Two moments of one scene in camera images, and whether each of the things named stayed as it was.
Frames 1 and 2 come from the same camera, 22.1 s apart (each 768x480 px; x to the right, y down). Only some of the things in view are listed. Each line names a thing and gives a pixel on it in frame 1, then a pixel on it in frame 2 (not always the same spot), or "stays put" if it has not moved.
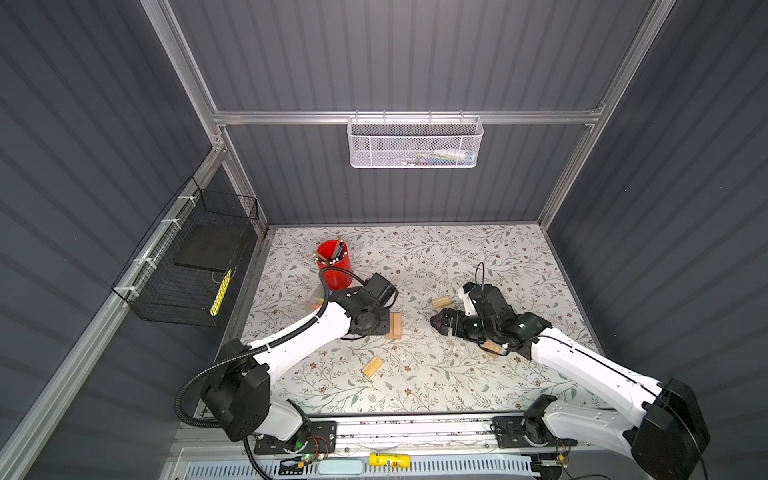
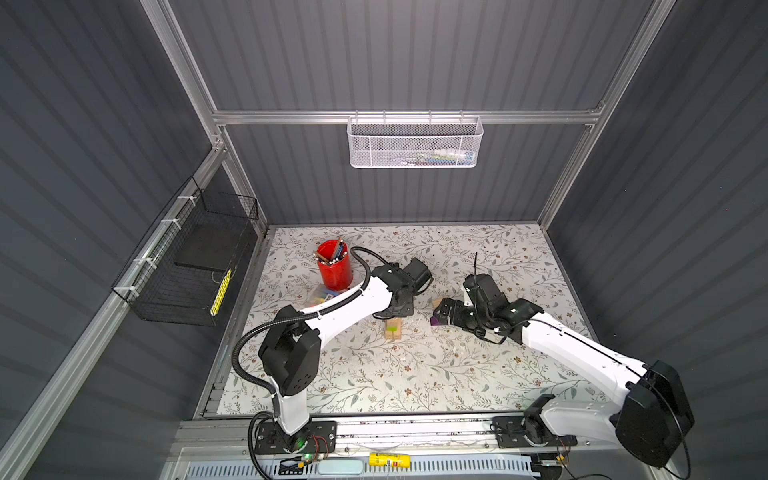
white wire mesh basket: [415, 142] stays put
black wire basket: [180, 272] stays put
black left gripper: [384, 327] → [408, 310]
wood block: [395, 326] stays put
